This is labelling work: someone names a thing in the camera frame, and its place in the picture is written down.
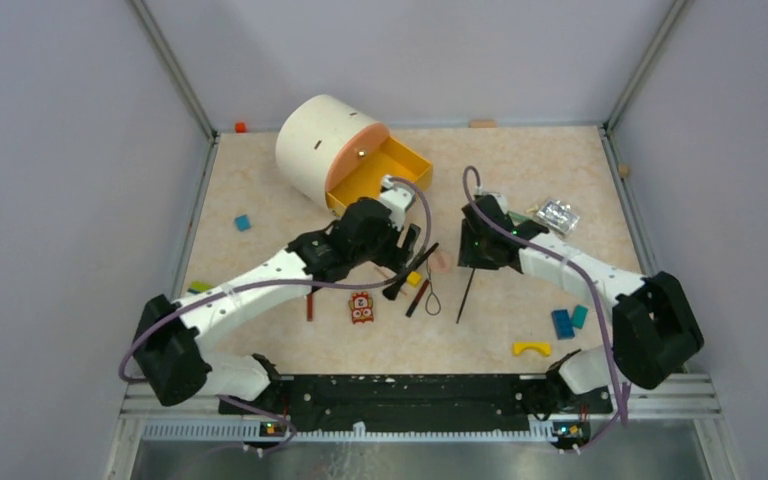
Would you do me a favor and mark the black hair loop tool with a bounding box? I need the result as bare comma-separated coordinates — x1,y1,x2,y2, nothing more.
424,263,442,316

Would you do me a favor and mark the blue lego brick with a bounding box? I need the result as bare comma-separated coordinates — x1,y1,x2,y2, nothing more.
551,309,575,340

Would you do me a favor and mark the small blue block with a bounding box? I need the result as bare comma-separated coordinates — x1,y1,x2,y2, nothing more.
234,215,251,232

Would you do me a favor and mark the black makeup brush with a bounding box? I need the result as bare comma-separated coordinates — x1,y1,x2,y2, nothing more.
381,242,440,300

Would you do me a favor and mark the red owl number toy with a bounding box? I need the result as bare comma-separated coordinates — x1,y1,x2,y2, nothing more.
348,291,374,324

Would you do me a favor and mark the clear plastic wrapper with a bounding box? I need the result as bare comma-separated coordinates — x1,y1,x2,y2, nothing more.
535,199,580,237

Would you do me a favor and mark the pink round powder puff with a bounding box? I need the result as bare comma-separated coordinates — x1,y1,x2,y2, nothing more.
428,250,453,274

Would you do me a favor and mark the wooden peg at wall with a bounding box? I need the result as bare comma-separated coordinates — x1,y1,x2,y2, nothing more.
468,119,497,129

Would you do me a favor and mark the teal block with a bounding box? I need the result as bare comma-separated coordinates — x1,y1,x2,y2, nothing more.
570,305,589,330

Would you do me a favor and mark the small yellow cube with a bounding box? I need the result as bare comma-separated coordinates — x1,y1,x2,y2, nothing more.
406,271,423,287

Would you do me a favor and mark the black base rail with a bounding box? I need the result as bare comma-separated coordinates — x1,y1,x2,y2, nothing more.
252,374,614,433

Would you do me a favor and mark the yellow arch block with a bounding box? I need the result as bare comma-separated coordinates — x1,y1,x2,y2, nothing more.
511,342,552,358

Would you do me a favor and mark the thin black stick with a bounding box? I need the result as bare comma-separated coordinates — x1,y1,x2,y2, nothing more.
455,268,477,325

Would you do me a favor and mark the cream round drawer organizer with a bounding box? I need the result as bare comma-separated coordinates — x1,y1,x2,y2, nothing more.
275,94,433,216

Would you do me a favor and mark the green white blue lego stack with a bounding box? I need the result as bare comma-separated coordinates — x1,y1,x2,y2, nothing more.
186,281,214,295

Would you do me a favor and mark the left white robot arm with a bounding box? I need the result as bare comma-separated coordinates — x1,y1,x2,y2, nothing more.
118,175,432,414

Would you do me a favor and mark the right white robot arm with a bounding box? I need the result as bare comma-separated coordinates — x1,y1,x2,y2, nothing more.
459,165,705,423

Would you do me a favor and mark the dark red lip gloss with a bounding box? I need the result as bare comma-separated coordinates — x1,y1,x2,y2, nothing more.
405,279,430,318

